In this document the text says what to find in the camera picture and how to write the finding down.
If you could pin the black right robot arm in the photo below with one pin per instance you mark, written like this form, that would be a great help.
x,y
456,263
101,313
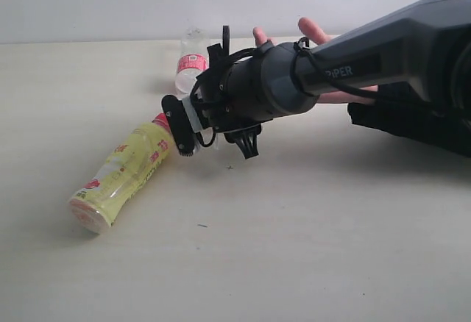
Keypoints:
x,y
407,73

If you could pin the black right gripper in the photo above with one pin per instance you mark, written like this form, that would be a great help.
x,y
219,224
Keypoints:
x,y
233,103

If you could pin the yellow drink bottle red cap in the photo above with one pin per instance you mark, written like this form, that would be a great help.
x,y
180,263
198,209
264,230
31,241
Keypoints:
x,y
126,170

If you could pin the black sleeved forearm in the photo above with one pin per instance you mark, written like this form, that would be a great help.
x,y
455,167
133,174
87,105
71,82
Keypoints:
x,y
442,131

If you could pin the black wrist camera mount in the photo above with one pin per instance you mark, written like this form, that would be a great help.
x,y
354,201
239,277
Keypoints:
x,y
184,122

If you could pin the clear bottle red label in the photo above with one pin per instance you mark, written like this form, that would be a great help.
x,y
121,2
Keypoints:
x,y
193,60

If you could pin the person's open bare hand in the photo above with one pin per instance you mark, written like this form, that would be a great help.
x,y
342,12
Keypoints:
x,y
313,31

